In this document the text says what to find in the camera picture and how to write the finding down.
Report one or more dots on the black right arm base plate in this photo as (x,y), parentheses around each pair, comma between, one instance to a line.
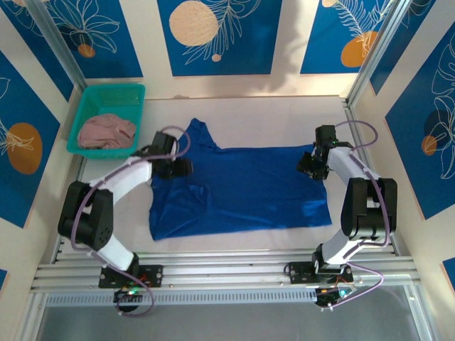
(300,271)

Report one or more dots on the blue wall panel, orange oval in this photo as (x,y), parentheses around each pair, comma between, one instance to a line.
(21,106)

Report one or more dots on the blue wall panel, beige circle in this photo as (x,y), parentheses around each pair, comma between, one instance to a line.
(231,53)

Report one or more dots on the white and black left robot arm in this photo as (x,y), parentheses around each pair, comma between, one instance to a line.
(124,177)

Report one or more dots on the aluminium frame rail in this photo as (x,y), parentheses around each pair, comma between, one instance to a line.
(231,273)

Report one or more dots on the left controller circuit board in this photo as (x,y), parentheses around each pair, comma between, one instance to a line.
(129,293)

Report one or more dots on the aluminium side rail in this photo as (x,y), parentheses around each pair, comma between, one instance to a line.
(356,120)
(77,170)

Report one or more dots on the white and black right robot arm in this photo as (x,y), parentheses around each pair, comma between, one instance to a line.
(348,167)

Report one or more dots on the blue wall panel, fern drawing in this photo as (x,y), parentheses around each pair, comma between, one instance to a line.
(327,35)

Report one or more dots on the aluminium corner post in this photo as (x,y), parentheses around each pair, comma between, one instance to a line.
(58,42)
(380,46)

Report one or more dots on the pink crumpled cloth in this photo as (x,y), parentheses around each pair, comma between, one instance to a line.
(106,131)

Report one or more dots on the right controller circuit board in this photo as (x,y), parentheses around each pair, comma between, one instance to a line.
(334,295)

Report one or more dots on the teal plastic basket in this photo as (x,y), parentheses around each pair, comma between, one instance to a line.
(106,97)

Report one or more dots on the blue t-shirt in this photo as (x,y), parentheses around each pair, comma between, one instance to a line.
(249,188)

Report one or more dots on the blue wall panel, lily drawing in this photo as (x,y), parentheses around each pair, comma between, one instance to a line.
(117,53)

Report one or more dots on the controller circuit board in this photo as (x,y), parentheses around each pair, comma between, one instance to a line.
(129,293)
(334,295)

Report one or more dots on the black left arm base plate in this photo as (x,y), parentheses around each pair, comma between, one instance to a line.
(153,275)

